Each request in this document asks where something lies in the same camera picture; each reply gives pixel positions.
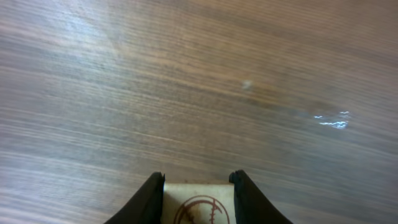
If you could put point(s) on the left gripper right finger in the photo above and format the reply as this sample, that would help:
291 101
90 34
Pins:
250 204

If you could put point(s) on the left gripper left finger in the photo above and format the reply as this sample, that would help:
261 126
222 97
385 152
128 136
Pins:
145 206

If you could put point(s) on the plain block with red drawing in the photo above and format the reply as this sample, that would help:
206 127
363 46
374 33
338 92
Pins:
198 203

